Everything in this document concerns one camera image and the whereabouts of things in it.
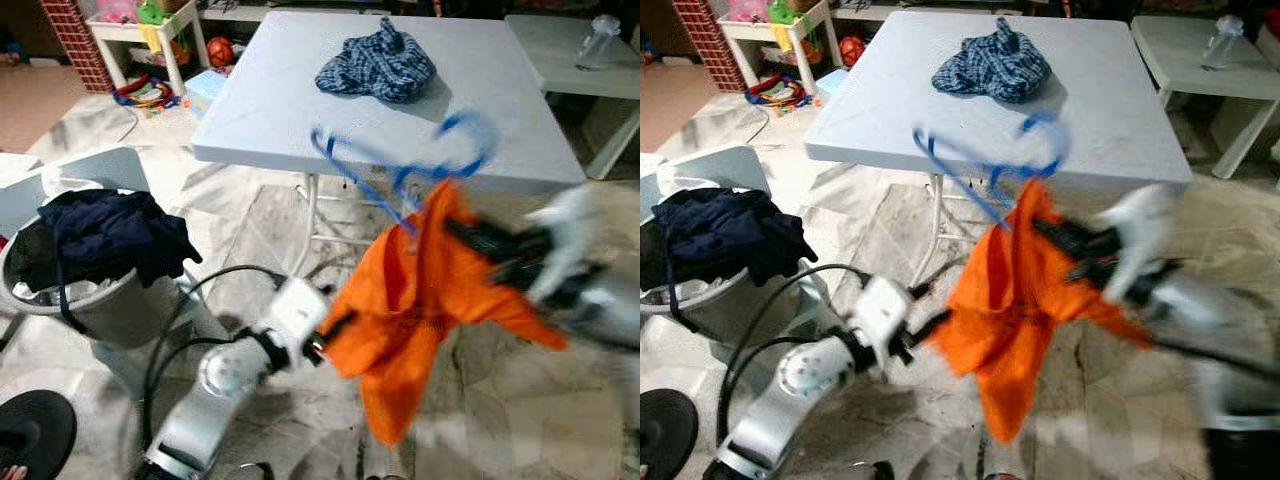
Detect white side table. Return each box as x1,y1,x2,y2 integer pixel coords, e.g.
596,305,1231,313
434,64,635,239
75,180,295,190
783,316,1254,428
1132,14,1280,181
505,14,641,181

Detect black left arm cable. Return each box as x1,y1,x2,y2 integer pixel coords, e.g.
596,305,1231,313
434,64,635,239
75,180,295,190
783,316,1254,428
720,335,821,441
140,265,291,451
715,263,871,441
148,335,241,441

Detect navy blue garment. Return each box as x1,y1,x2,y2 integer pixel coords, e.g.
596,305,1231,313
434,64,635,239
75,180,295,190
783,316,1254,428
652,188,819,331
38,190,203,331

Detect light blue folding table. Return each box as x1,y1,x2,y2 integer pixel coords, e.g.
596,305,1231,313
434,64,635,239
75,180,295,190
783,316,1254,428
192,12,588,281
805,12,1193,286

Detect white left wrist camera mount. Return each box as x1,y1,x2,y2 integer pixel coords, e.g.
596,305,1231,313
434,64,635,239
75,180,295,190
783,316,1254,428
258,278,331,351
850,275,916,351

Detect orange shirt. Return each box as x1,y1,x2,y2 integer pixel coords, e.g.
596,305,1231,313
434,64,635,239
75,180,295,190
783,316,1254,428
320,180,569,448
925,180,1151,443

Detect grey laundry basket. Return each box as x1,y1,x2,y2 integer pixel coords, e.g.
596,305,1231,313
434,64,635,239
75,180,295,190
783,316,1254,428
640,195,801,346
0,185,201,351

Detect black round stand base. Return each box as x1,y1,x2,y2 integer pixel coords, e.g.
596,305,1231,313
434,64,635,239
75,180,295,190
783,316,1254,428
640,388,698,480
0,390,78,480

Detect clear plastic bottle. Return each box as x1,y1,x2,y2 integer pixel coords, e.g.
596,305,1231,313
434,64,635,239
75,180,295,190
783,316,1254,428
1202,14,1246,71
577,14,623,71

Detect white kids table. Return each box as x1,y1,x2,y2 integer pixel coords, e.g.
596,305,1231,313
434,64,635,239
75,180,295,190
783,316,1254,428
85,0,209,96
715,0,841,96

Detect red brick pillar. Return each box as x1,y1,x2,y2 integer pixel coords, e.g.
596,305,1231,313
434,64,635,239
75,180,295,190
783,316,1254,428
672,0,746,94
40,0,114,94

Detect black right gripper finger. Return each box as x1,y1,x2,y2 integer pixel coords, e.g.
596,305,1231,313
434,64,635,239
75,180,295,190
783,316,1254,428
445,217,501,251
1033,216,1089,251

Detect colourful toy rings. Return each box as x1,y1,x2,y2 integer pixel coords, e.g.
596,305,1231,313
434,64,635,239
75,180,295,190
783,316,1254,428
745,73,813,113
113,73,183,113

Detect blue plaid cloth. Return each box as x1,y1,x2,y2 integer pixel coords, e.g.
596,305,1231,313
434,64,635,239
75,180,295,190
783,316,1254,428
315,17,438,104
930,17,1053,104

